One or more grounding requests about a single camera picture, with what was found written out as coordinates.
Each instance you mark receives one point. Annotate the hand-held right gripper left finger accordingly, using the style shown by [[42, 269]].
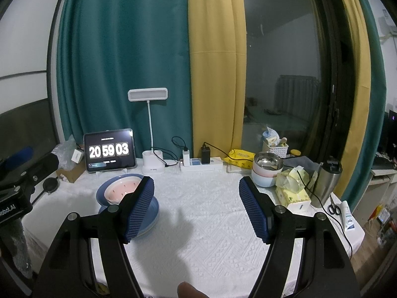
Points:
[[141, 205]]

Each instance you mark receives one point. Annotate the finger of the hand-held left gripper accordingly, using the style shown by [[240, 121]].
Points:
[[18, 158], [43, 166]]

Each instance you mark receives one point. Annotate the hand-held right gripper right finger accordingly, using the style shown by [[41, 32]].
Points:
[[252, 205]]

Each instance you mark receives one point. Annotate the light blue plate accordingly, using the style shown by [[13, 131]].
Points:
[[152, 214]]

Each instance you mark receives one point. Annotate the pink speckled bowl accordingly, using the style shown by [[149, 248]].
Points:
[[119, 192]]

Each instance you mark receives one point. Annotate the person's right hand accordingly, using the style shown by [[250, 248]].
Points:
[[189, 290]]

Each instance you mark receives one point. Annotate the black round disc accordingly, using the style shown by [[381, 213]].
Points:
[[51, 185]]

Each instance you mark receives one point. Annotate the clear plastic bag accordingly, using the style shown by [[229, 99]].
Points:
[[63, 153]]

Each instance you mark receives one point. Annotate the pale blue bowl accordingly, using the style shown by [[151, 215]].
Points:
[[262, 180]]

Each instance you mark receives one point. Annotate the cardboard box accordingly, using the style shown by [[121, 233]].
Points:
[[73, 173]]

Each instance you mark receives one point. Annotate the plain pink bowl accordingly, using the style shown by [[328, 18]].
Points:
[[260, 170]]

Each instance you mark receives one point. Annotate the small white box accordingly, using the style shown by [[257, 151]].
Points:
[[77, 155]]

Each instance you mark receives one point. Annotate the yellow tissue box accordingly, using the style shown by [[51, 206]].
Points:
[[293, 197]]

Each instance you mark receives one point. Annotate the white textured tablecloth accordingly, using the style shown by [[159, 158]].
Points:
[[198, 211]]

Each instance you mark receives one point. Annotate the white power strip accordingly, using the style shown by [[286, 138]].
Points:
[[214, 161]]

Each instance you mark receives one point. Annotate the white plastic basket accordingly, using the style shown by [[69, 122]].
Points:
[[276, 150]]

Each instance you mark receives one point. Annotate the tablet with clock display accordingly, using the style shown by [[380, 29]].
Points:
[[108, 150]]

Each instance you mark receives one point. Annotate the white charger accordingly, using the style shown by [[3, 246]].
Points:
[[186, 158]]

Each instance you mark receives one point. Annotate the black charger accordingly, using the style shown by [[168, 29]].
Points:
[[206, 156]]

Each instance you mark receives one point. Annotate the grey plastic container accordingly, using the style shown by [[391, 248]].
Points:
[[305, 163]]

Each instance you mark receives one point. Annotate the yellow lidded jar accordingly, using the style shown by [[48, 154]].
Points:
[[295, 152]]

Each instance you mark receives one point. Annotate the blue yellow packet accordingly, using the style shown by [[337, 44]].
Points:
[[269, 136]]

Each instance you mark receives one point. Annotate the steel tumbler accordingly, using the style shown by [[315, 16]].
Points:
[[324, 183]]

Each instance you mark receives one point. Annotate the white tube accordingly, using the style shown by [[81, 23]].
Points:
[[348, 217]]

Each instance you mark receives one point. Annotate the white desk lamp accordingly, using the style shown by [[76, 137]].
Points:
[[147, 94]]

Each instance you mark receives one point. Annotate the yellow curtain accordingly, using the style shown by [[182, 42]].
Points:
[[217, 68], [356, 68]]

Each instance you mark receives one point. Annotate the teal curtain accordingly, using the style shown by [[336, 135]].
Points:
[[377, 99], [124, 37]]

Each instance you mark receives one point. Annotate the black monitor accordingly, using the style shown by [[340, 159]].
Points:
[[393, 130]]

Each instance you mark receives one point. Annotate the black window frame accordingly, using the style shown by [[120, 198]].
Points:
[[335, 83]]

